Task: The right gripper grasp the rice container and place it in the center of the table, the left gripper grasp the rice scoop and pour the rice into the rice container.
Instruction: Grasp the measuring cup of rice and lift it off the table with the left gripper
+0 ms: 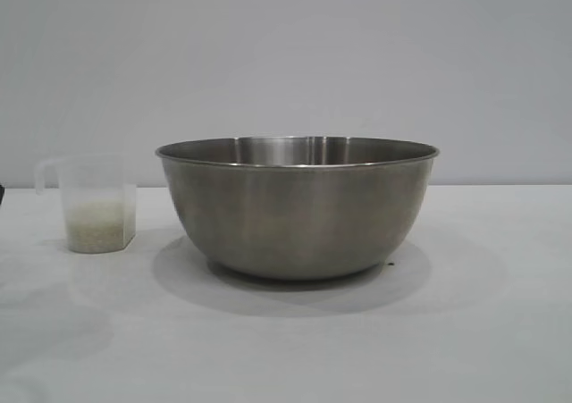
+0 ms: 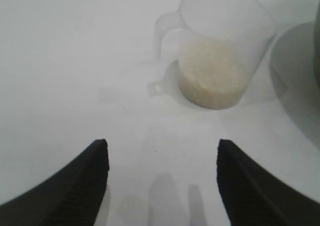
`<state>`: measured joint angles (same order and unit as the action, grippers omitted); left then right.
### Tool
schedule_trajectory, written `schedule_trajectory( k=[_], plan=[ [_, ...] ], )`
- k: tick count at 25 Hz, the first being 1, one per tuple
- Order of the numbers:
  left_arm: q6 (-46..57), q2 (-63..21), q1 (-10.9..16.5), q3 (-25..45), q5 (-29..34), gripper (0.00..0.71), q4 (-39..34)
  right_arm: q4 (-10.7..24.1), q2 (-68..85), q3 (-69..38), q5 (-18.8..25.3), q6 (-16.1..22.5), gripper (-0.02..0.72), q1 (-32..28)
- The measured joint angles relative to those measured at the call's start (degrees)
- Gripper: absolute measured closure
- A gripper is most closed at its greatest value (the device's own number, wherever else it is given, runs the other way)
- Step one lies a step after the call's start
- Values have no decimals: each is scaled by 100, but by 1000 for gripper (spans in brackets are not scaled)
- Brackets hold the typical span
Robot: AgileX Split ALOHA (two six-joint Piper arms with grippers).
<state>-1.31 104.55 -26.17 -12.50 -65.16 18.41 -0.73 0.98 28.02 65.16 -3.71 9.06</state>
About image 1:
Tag translucent plastic measuring cup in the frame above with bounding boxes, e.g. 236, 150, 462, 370
34, 155, 138, 255

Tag white rice grains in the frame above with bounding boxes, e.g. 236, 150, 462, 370
65, 199, 135, 253

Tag stainless steel mixing bowl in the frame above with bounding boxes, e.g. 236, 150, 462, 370
155, 137, 442, 281

